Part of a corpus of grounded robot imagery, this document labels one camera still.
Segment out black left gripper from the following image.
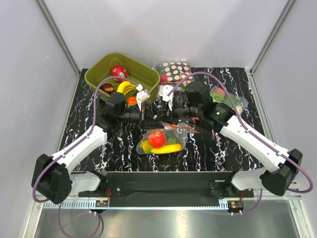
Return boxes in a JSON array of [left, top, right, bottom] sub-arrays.
[[118, 102, 165, 132]]

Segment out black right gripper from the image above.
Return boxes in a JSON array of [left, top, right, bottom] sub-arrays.
[[155, 95, 202, 125]]

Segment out clear orange-zip fruit bag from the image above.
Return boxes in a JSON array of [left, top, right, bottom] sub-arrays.
[[136, 122, 199, 155]]

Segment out orange fake persimmon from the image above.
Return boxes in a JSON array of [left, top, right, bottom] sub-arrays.
[[127, 96, 137, 105]]

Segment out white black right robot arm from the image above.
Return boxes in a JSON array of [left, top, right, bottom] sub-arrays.
[[162, 81, 303, 197]]

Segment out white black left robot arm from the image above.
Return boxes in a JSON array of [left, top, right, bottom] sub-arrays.
[[31, 89, 151, 204]]

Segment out green fake starfruit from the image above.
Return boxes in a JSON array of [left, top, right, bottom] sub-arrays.
[[167, 137, 177, 145]]

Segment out yellow fake starfruit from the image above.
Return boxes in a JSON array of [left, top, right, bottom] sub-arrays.
[[141, 139, 153, 154]]

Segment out clear orange-zip vegetable bag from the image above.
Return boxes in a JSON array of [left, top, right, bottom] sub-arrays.
[[210, 86, 248, 115]]

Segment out yellow fake banana bunch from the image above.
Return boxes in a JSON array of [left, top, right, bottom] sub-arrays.
[[117, 81, 137, 96]]

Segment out polka dot zip bag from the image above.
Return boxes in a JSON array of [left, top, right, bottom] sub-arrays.
[[153, 60, 192, 86]]

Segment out dark red fake apple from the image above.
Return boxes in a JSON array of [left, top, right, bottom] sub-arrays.
[[100, 83, 114, 94]]

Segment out red fake dragon fruit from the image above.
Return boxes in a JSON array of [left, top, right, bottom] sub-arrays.
[[110, 65, 129, 83]]

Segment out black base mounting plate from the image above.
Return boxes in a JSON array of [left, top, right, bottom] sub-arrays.
[[79, 172, 254, 199]]

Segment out olive green plastic bin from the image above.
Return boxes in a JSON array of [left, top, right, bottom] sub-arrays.
[[85, 53, 160, 104]]

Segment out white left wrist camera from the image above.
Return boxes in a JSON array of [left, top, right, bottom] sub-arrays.
[[136, 84, 151, 111]]

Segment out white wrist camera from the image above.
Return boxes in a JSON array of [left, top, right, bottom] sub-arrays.
[[158, 85, 173, 111], [136, 84, 151, 111]]

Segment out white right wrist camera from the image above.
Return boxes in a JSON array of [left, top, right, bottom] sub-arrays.
[[158, 85, 173, 111]]

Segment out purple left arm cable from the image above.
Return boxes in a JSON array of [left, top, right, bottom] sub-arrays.
[[33, 76, 139, 238]]

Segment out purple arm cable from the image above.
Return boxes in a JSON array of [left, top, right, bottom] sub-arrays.
[[33, 76, 139, 238], [167, 71, 314, 215]]

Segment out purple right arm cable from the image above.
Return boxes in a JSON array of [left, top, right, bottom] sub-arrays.
[[167, 71, 314, 215]]

